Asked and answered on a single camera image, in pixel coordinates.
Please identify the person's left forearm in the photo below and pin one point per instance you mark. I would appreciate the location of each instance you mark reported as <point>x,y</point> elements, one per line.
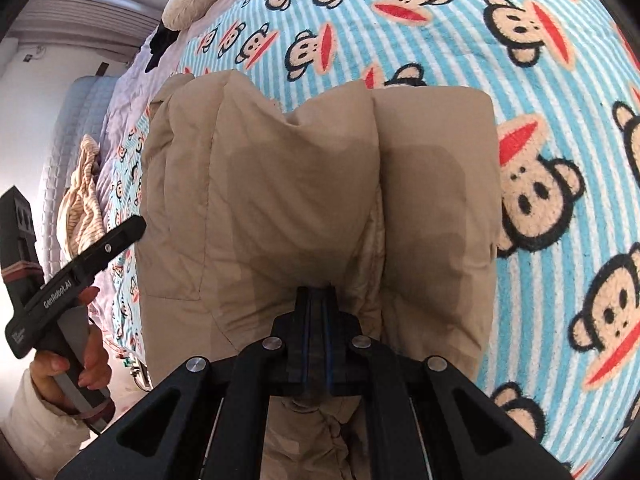
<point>35,425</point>

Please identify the black cloth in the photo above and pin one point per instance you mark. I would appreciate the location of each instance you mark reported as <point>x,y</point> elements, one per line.
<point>157,50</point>

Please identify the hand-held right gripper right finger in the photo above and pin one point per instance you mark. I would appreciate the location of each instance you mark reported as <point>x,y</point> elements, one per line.
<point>337,340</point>

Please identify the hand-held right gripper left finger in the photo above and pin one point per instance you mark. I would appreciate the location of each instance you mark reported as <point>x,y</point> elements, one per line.
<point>305,340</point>

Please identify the beige down jacket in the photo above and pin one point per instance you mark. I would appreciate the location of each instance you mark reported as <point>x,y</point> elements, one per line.
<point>300,185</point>

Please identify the striped monkey print blanket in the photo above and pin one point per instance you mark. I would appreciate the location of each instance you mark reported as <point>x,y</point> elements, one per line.
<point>450,50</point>

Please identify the striped beige cloth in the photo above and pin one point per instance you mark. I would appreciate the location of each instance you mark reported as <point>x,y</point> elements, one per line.
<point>82,200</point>

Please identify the grey quilted mattress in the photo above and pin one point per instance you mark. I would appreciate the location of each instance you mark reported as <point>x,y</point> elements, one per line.
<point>75,110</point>

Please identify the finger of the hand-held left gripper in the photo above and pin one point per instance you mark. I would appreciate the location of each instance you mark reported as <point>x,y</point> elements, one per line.
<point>112,245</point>

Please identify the pale lavender bed sheet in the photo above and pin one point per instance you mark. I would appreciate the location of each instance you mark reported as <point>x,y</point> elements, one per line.
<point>125,95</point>

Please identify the person's left hand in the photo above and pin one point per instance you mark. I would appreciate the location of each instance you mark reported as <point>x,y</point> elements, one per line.
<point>97,365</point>

